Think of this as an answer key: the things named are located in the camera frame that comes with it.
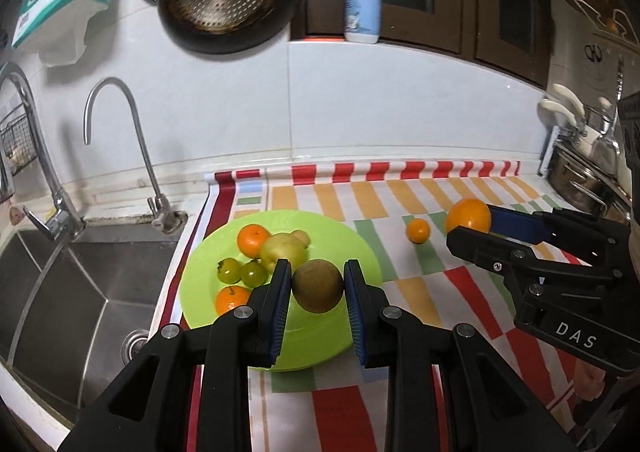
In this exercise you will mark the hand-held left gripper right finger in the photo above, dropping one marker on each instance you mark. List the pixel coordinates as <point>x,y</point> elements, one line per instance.
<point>356,317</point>

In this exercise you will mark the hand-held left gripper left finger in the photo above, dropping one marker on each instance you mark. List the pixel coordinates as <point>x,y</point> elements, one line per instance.
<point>280,312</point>

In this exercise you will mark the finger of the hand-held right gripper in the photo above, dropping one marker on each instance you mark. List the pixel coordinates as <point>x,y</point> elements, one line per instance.
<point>520,224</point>
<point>500,252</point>

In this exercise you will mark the green plate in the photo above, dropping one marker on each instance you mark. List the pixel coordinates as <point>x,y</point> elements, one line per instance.
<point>310,337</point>

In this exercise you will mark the green tomato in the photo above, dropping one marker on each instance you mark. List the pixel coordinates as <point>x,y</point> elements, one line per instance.
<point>253,274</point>
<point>228,271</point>

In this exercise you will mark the orange mandarin with green stem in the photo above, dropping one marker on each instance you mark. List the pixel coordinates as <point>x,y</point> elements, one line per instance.
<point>231,301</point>

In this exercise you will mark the yellow-green pear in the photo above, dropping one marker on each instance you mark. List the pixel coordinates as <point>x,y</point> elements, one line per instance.
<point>282,249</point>

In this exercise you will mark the brown kiwi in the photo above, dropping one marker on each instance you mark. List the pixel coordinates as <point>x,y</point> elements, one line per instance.
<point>302,235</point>

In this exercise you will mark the person's right hand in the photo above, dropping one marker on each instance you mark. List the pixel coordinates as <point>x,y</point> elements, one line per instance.
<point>590,382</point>

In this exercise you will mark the colourful striped tablecloth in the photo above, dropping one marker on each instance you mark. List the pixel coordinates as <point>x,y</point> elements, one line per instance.
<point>450,302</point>

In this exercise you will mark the large steel pot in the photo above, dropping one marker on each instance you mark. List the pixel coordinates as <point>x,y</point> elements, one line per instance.
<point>575,180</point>

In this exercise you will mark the steel pots on rack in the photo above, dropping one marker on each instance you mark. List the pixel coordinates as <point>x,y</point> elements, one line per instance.
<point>550,152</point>

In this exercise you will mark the small orange mandarin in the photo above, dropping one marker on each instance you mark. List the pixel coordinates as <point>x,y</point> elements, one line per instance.
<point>418,230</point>

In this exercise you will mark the metal ladle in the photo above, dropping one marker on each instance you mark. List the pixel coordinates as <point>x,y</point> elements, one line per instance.
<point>607,147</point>

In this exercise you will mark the steel pot with lid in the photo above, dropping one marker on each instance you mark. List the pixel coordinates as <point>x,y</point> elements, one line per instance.
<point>597,120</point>

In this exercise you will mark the black scissors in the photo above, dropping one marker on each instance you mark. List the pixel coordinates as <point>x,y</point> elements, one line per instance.
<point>594,53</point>

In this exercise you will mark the slim gooseneck faucet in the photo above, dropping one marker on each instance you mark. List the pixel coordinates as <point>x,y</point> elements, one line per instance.
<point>142,152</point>

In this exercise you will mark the stainless steel double sink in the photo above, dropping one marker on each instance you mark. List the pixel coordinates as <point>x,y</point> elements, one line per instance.
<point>65,302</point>

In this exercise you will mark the large chrome faucet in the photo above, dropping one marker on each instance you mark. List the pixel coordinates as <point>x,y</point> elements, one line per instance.
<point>47,172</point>

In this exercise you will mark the small brown sponge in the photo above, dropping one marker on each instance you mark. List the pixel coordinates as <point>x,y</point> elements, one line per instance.
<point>16,215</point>

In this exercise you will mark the white paper towel sheet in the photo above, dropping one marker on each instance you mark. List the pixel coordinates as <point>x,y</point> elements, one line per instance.
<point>65,42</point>

